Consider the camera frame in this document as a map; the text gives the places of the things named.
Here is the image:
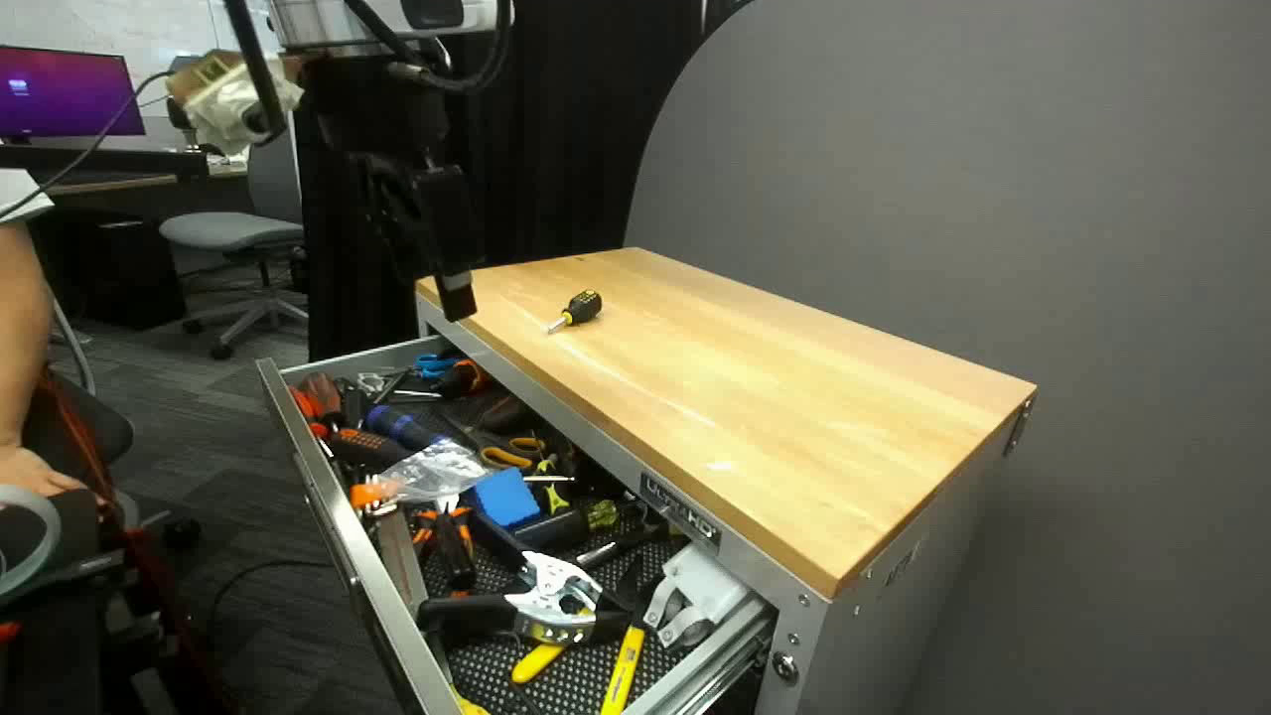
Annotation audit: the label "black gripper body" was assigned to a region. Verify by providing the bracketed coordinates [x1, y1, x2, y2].
[352, 58, 479, 275]

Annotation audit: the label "black yellow stubby screwdriver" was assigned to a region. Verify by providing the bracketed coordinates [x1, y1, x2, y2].
[544, 291, 603, 334]

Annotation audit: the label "grey metal drawer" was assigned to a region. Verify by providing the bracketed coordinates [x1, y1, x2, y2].
[256, 336, 770, 715]

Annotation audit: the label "person's forearm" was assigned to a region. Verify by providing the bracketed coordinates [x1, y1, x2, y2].
[0, 226, 50, 454]

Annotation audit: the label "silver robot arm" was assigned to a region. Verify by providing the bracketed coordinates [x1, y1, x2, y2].
[272, 0, 517, 322]

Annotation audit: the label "person's hand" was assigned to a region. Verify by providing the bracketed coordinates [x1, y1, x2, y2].
[0, 448, 79, 496]

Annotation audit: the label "black curtain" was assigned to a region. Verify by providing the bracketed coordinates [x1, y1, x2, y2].
[296, 0, 702, 356]

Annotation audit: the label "grey office chair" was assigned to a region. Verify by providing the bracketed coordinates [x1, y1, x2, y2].
[156, 124, 313, 359]

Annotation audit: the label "clear plastic bag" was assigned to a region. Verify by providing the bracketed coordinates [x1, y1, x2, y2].
[375, 438, 489, 502]

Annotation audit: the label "beige microscope device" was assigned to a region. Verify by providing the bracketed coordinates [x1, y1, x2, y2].
[165, 51, 271, 153]

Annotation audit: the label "blue rubber block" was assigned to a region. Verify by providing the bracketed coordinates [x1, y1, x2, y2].
[471, 467, 541, 526]

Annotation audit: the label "black orange pliers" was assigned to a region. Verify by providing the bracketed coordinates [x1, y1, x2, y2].
[407, 502, 475, 591]

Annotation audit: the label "dark wooden desk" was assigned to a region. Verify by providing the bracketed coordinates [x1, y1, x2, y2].
[0, 141, 211, 195]

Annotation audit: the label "purple computer monitor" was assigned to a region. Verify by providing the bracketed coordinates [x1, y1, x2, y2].
[0, 44, 142, 140]

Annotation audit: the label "white plastic part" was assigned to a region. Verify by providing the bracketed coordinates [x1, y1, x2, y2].
[643, 545, 746, 647]

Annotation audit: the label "grey cabinet with wooden top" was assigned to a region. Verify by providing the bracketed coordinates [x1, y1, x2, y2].
[415, 246, 1037, 715]

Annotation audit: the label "grey curved partition panel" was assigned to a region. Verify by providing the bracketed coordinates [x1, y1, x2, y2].
[631, 0, 1271, 715]

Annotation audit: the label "black orange handled tool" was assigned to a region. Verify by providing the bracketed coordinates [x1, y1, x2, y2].
[291, 375, 443, 467]

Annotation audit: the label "yellow handled tool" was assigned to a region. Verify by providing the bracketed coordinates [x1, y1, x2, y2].
[601, 624, 647, 715]

